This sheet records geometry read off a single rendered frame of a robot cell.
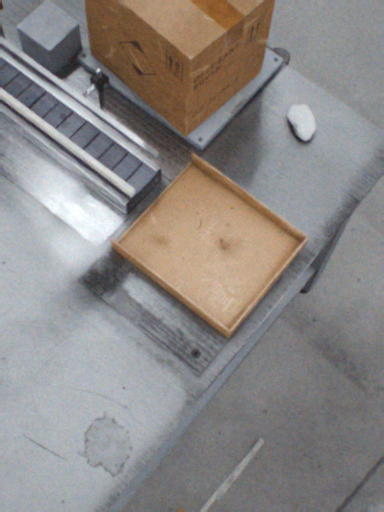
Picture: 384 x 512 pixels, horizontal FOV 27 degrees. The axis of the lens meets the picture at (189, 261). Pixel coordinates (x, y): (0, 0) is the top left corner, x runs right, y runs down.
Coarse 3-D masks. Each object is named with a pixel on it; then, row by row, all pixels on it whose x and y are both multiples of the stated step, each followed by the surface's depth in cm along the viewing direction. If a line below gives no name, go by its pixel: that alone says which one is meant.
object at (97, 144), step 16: (0, 64) 172; (0, 80) 171; (16, 80) 171; (16, 96) 169; (32, 96) 169; (48, 96) 169; (16, 112) 168; (48, 112) 168; (64, 112) 168; (64, 128) 167; (80, 128) 167; (96, 128) 167; (80, 144) 165; (96, 144) 165; (112, 144) 166; (80, 160) 164; (112, 160) 164; (128, 160) 164; (128, 176) 163; (144, 176) 163
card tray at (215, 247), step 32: (192, 160) 169; (192, 192) 167; (224, 192) 168; (160, 224) 164; (192, 224) 164; (224, 224) 165; (256, 224) 165; (288, 224) 162; (128, 256) 159; (160, 256) 161; (192, 256) 162; (224, 256) 162; (256, 256) 162; (288, 256) 162; (192, 288) 159; (224, 288) 159; (256, 288) 160; (224, 320) 157
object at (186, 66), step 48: (96, 0) 157; (144, 0) 150; (192, 0) 151; (240, 0) 151; (96, 48) 173; (144, 48) 156; (192, 48) 146; (240, 48) 159; (144, 96) 172; (192, 96) 158
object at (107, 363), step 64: (64, 0) 186; (0, 128) 172; (128, 128) 173; (256, 128) 174; (320, 128) 175; (0, 192) 166; (64, 192) 166; (256, 192) 168; (320, 192) 169; (0, 256) 160; (64, 256) 161; (0, 320) 155; (64, 320) 156; (128, 320) 156; (192, 320) 157; (256, 320) 157; (0, 384) 150; (64, 384) 151; (128, 384) 151; (192, 384) 152; (0, 448) 146; (64, 448) 146; (128, 448) 147
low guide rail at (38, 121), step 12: (0, 96) 166; (24, 108) 164; (36, 120) 163; (48, 132) 163; (72, 144) 161; (84, 156) 160; (96, 168) 160; (108, 180) 160; (120, 180) 158; (132, 192) 158
